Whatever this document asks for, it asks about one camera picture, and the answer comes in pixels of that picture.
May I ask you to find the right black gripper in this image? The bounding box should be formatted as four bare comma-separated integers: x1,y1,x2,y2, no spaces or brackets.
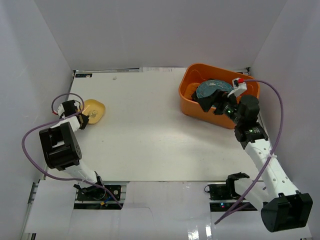
197,89,243,126

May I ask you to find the yellow small square plate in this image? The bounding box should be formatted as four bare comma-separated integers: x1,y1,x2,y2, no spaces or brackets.
82,99,106,125

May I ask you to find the orange plastic bin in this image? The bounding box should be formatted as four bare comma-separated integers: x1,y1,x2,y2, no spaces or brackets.
178,63,253,130

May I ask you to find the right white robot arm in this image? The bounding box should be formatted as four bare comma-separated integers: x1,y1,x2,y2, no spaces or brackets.
198,90,313,233

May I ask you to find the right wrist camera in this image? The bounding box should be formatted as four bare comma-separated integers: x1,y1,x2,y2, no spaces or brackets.
227,77,247,98

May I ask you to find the teal scalloped round plate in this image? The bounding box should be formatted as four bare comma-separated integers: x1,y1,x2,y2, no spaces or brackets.
195,79,233,98

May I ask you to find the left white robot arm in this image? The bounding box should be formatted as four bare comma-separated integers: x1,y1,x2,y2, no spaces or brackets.
39,100,106,200

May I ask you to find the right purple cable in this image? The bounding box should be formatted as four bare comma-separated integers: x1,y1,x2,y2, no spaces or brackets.
214,79,284,225

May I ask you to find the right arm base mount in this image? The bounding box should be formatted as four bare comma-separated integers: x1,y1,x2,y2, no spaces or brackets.
203,183,240,212

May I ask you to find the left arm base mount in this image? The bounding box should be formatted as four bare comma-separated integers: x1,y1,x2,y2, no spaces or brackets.
73,184,123,210

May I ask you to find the black square amber plate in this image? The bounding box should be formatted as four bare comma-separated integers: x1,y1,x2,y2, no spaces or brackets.
191,91,200,103

